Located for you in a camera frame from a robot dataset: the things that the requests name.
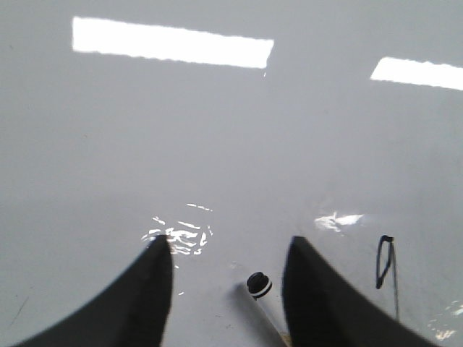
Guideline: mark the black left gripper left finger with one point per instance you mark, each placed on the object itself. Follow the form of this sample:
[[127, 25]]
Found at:
[[132, 311]]

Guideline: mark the white whiteboard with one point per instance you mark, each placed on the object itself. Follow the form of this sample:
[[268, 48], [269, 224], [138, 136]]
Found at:
[[231, 126]]

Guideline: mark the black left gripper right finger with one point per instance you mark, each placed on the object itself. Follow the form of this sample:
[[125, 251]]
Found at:
[[322, 309]]

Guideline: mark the white whiteboard marker pen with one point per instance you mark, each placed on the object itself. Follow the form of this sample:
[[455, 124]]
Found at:
[[261, 288]]

